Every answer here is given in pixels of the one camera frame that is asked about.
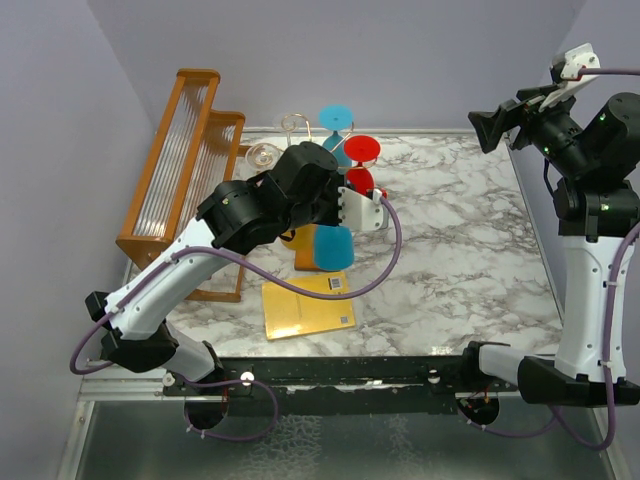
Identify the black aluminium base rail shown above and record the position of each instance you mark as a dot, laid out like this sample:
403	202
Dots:
328	386

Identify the blue plastic wine glass front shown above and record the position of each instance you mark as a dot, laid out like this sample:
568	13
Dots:
333	248

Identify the clear ribbed wine glass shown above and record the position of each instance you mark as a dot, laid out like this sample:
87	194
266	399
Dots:
288	123

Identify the yellow book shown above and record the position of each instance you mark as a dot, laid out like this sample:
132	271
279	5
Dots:
288	314

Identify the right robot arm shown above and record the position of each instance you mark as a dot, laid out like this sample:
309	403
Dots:
598	218

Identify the blue plastic wine glass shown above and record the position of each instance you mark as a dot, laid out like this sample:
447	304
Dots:
333	248
336	119

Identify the wooden tiered acrylic shelf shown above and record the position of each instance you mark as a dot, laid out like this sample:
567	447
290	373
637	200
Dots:
194	149

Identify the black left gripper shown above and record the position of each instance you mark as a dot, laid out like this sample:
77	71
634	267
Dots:
333	189

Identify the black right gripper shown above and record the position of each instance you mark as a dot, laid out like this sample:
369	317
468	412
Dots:
492	126

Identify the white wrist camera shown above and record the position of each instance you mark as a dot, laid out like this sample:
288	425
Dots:
571	71
362	212

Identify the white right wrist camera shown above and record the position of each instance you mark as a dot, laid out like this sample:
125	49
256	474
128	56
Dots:
571	71

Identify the yellow plastic wine glass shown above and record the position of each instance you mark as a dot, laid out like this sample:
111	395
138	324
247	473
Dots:
300	238

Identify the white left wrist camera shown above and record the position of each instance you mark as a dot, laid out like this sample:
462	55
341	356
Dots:
362	212

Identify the gold wire wine glass rack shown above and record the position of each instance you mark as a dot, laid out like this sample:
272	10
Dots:
304	258

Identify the clear smooth wine glass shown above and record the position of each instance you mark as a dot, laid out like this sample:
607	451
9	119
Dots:
262	156

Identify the red plastic wine glass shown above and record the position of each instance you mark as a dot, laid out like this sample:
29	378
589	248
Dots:
363	150

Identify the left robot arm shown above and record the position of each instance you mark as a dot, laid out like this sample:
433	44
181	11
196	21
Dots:
239	215

